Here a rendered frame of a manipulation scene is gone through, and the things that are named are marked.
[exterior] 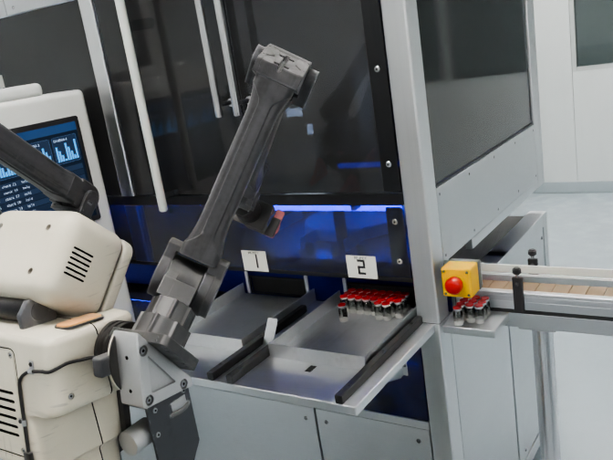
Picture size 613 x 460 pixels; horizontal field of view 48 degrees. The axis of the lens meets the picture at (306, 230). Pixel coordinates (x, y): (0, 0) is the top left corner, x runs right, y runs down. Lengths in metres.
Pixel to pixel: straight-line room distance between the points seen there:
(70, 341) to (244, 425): 1.25
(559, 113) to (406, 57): 4.74
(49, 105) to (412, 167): 1.03
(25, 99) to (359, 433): 1.29
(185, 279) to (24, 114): 1.04
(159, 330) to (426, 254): 0.81
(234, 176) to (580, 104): 5.30
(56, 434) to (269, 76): 0.63
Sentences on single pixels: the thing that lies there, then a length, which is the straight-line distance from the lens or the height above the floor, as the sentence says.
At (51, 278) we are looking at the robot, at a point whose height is 1.31.
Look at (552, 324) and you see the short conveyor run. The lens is 1.75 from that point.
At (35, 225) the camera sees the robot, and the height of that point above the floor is 1.37.
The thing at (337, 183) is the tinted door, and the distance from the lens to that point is 1.73.
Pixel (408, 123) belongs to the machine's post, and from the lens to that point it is 1.60.
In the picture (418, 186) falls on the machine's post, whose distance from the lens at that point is 1.62.
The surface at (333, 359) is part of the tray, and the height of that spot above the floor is 0.90.
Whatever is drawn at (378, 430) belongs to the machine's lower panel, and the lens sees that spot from 1.97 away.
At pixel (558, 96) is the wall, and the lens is 6.25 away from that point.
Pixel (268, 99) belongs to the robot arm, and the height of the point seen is 1.51.
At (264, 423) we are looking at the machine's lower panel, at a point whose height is 0.49.
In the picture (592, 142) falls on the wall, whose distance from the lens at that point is 6.26.
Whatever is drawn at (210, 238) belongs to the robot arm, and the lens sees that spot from 1.09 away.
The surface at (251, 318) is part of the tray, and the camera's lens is 1.91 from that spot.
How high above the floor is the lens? 1.58
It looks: 15 degrees down
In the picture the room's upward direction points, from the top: 9 degrees counter-clockwise
